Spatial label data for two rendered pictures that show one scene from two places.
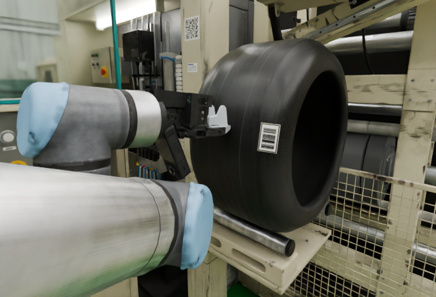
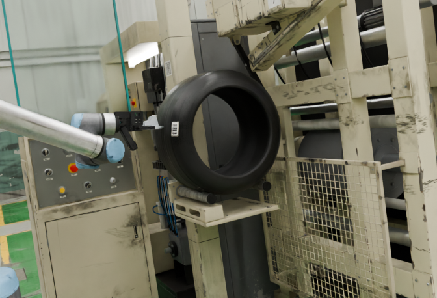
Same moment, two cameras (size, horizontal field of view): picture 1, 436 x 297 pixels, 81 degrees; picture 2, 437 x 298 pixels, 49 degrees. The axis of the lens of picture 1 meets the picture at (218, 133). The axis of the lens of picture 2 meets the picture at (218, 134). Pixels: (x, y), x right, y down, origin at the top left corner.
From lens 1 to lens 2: 1.58 m
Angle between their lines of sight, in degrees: 23
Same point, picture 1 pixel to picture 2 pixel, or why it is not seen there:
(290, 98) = (187, 108)
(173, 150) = (126, 136)
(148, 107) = (110, 118)
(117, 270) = (85, 146)
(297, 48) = (198, 79)
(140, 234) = (90, 140)
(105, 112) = (93, 120)
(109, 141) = (95, 130)
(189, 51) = (169, 83)
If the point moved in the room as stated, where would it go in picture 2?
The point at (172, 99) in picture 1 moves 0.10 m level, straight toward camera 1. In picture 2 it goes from (123, 114) to (113, 116)
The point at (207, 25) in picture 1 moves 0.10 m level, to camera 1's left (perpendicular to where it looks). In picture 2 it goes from (174, 66) to (157, 69)
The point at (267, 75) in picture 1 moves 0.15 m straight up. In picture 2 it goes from (177, 97) to (172, 62)
